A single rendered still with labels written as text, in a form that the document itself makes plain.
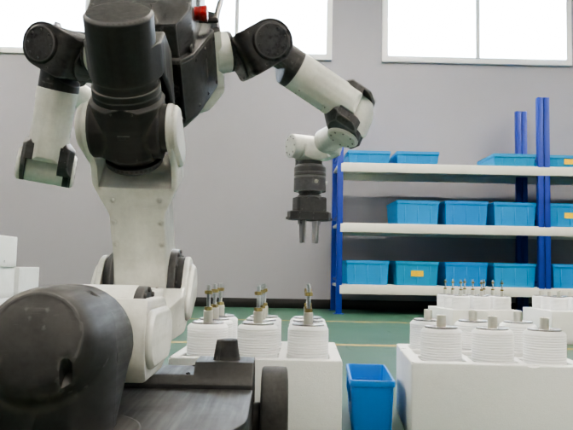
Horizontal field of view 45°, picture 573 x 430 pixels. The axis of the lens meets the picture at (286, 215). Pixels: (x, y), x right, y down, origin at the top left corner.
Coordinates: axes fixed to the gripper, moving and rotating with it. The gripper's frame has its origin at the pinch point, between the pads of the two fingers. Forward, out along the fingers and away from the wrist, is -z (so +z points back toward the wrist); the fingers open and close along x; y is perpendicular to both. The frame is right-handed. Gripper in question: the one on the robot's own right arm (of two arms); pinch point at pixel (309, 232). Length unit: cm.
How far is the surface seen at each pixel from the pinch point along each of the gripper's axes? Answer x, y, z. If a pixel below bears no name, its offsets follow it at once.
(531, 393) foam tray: -33, 48, -36
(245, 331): 23.9, 19.9, -24.6
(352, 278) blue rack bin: -200, -373, -17
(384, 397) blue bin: -9.7, 25.1, -40.0
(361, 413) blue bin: -4.8, 22.8, -44.0
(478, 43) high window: -344, -389, 217
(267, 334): 19.2, 22.0, -25.2
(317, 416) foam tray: 10, 30, -43
